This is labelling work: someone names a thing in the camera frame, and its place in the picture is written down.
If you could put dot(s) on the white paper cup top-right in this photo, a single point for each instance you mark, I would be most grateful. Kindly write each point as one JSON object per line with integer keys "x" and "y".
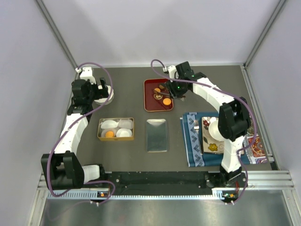
{"x": 126, "y": 124}

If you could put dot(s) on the floral square plate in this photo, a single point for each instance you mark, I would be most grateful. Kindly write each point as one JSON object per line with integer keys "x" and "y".
{"x": 210, "y": 145}

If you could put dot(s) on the gold cookie tin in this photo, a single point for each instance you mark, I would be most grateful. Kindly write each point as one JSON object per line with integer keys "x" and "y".
{"x": 116, "y": 129}

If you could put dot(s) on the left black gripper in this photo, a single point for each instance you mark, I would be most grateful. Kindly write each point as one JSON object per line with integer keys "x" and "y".
{"x": 100, "y": 93}

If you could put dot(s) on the white paper cup bottom-right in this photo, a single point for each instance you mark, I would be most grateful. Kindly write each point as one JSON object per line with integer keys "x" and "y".
{"x": 123, "y": 132}

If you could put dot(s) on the white bowl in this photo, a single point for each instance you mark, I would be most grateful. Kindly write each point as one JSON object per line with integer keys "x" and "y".
{"x": 214, "y": 130}

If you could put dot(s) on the silver tin lid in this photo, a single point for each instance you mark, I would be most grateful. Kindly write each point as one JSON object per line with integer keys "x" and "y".
{"x": 156, "y": 135}

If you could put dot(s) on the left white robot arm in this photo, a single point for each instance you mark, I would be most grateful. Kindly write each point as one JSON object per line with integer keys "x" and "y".
{"x": 61, "y": 167}

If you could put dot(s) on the colourful patterned cloth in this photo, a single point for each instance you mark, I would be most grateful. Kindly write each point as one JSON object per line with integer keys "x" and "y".
{"x": 255, "y": 153}

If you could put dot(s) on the white scalloped dish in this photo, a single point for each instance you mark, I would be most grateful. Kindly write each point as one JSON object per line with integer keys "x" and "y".
{"x": 106, "y": 100}

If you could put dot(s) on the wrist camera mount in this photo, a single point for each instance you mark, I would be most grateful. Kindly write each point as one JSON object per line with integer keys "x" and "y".
{"x": 171, "y": 71}
{"x": 86, "y": 73}

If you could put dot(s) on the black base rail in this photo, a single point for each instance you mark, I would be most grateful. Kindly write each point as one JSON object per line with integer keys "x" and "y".
{"x": 171, "y": 183}

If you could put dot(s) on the white paper cup top-left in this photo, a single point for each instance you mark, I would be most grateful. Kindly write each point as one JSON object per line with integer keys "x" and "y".
{"x": 109, "y": 124}

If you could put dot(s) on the silver fork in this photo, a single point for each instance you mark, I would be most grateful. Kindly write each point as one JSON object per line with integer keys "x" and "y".
{"x": 196, "y": 128}

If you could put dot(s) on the red lacquer tray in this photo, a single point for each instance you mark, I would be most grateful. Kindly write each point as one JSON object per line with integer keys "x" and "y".
{"x": 153, "y": 102}

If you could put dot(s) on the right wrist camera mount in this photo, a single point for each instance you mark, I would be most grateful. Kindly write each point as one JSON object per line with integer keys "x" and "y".
{"x": 171, "y": 71}

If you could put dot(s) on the blue patterned cloth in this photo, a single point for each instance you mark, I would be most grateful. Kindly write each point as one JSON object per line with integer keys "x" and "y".
{"x": 194, "y": 158}

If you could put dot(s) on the metal tongs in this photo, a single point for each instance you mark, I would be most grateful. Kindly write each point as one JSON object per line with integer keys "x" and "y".
{"x": 166, "y": 92}

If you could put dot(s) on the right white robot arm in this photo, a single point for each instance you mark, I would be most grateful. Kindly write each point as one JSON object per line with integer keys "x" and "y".
{"x": 233, "y": 117}

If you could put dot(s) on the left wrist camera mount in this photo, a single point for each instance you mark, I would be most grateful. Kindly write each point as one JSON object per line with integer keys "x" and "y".
{"x": 86, "y": 73}

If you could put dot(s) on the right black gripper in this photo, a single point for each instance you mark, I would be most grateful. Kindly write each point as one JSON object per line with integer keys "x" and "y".
{"x": 170, "y": 85}

